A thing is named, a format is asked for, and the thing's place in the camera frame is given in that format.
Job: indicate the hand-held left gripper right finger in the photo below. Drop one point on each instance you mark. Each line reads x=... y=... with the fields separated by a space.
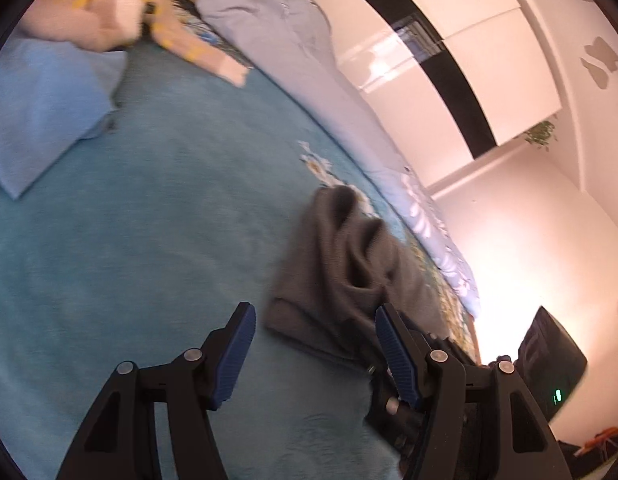
x=396 y=360

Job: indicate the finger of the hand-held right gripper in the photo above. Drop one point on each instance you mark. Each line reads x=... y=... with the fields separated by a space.
x=394 y=420

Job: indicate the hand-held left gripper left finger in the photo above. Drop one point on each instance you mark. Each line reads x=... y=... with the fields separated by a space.
x=234 y=355

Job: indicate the grey garment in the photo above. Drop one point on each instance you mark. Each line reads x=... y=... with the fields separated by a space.
x=349 y=265

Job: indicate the orange object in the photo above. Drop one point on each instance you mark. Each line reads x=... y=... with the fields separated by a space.
x=601 y=440

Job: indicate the teal bed blanket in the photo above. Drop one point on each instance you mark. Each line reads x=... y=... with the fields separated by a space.
x=164 y=240

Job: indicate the light blue quilt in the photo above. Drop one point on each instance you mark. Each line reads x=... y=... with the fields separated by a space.
x=299 y=55

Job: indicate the blue pillow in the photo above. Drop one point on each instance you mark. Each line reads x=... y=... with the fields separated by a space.
x=44 y=110

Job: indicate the white wardrobe with black stripe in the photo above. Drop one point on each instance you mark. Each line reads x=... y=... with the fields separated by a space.
x=494 y=55

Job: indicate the cream plush toy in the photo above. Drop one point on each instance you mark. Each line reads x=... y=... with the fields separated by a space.
x=109 y=15

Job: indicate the green leaf wall decoration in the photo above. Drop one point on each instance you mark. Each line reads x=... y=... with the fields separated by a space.
x=541 y=134

